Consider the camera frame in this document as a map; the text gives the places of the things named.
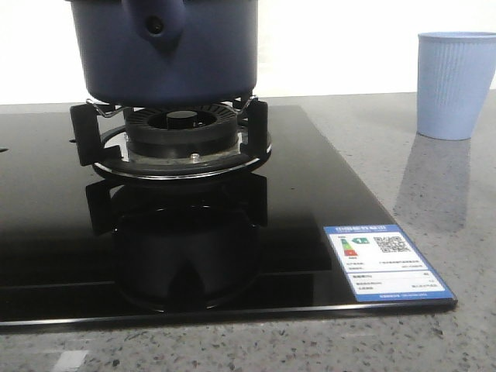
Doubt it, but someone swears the dark blue cooking pot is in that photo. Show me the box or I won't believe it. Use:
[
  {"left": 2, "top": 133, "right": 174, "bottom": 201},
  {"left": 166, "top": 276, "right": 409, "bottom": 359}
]
[{"left": 71, "top": 1, "right": 258, "bottom": 107}]

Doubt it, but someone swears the black glass gas stove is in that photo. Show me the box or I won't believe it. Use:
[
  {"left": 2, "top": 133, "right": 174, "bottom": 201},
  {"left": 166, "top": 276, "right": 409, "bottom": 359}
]
[{"left": 1, "top": 105, "right": 457, "bottom": 333}]

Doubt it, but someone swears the light blue ribbed cup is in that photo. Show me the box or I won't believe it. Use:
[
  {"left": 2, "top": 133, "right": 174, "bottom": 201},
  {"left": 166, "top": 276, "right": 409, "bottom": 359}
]
[{"left": 417, "top": 31, "right": 495, "bottom": 140}]

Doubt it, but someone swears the black pot support grate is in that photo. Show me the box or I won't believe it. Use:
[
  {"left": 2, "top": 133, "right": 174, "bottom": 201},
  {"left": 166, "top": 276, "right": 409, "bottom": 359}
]
[{"left": 70, "top": 96, "right": 271, "bottom": 181}]

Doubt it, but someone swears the blue energy label sticker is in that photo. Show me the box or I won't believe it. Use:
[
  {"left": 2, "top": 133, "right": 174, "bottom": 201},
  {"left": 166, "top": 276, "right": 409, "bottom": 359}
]
[{"left": 324, "top": 224, "right": 455, "bottom": 302}]

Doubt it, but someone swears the black gas burner head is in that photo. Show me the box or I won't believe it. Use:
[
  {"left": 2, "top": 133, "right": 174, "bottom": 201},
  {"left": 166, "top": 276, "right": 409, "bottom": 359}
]
[{"left": 125, "top": 104, "right": 237, "bottom": 158}]

